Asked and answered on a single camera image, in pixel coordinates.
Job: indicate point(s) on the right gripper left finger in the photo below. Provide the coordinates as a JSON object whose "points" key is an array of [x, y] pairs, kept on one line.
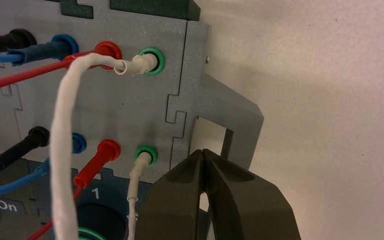
{"points": [[172, 212]]}

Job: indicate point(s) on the black rotary knob green pointer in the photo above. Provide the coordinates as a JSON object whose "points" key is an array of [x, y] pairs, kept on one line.
{"points": [[99, 218]]}

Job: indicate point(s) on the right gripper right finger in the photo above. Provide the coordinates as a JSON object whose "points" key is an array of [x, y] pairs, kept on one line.
{"points": [[245, 212]]}

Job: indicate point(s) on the grey and teal control box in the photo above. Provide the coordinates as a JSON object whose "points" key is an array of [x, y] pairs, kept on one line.
{"points": [[119, 99]]}

